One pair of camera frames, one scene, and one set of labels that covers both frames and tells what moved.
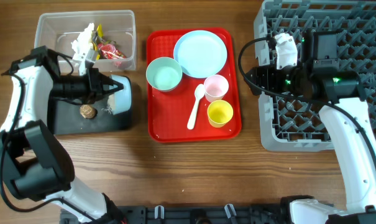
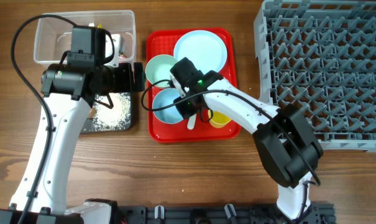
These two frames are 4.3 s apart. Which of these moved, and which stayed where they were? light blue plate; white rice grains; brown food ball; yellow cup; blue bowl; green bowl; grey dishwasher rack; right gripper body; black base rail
Moved: blue bowl; right gripper body; white rice grains
Stayed: black base rail; yellow cup; green bowl; light blue plate; grey dishwasher rack; brown food ball
